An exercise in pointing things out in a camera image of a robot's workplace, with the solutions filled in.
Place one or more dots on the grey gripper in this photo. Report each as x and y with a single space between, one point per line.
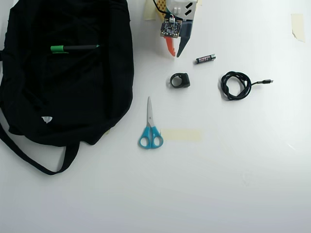
186 34

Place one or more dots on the green and black marker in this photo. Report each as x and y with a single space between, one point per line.
73 47

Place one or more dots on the black fabric bag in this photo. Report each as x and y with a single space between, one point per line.
65 85

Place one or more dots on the black AAA battery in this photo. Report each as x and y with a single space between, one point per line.
205 59

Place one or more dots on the yellow perforated block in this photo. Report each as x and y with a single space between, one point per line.
161 4

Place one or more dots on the long beige masking tape strip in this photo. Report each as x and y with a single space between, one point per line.
181 135

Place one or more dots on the torn beige masking tape piece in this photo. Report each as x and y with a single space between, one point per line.
298 26

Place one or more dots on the camera circuit board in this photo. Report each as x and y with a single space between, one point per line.
171 28

